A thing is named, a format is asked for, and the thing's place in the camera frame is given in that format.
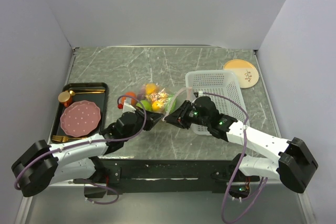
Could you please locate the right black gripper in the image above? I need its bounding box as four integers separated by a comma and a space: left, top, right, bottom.
164, 100, 210, 130

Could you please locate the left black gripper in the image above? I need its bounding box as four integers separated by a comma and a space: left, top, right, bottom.
123, 105, 163, 142

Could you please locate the orange mango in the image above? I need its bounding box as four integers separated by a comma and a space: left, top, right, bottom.
152, 100, 165, 112

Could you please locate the green apple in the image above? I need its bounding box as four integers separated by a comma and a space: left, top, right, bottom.
141, 100, 152, 111

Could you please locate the green cucumber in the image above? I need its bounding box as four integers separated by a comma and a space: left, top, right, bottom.
165, 95, 176, 111

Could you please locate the clear zip top bag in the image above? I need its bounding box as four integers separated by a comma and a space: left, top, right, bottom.
123, 83, 192, 121

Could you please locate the orange fried food piece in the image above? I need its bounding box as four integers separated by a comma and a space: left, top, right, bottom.
150, 90, 169, 102

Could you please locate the purple eggplant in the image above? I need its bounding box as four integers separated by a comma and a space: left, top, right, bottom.
138, 89, 145, 100

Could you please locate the orange pumpkin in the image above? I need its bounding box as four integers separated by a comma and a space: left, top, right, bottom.
124, 92, 137, 105

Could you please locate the yellow bell pepper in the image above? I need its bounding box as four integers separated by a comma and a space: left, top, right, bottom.
145, 83, 158, 95

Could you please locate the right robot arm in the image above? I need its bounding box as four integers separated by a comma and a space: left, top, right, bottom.
164, 96, 318, 194

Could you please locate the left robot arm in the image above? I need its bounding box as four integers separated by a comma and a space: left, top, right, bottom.
11, 110, 164, 197

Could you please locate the white plastic basket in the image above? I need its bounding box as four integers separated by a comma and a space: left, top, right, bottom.
185, 70, 247, 122

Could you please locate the black tray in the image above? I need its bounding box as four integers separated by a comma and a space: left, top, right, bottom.
50, 82, 108, 143

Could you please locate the pink plate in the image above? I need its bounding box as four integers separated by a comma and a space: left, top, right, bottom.
60, 100, 101, 137

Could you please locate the beige round plate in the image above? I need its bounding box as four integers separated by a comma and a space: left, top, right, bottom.
223, 59, 259, 89

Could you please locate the gold spoon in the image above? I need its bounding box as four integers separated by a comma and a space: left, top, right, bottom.
68, 90, 105, 96

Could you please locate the gold cup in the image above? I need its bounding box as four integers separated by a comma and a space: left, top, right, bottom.
58, 91, 72, 108

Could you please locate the gold fork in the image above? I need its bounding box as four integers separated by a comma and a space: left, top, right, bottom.
51, 135, 83, 143

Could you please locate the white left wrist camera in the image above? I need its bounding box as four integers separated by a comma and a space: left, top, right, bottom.
122, 101, 136, 113

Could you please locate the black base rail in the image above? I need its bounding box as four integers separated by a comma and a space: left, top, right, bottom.
73, 155, 266, 195

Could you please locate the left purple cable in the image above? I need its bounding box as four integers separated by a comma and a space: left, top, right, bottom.
13, 94, 147, 205

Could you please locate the purple cable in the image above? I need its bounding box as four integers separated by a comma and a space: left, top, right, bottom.
195, 91, 268, 223
13, 94, 147, 205

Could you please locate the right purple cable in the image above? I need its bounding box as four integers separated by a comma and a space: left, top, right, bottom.
195, 91, 268, 223

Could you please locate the aluminium rail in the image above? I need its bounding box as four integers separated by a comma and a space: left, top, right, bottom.
14, 180, 77, 224

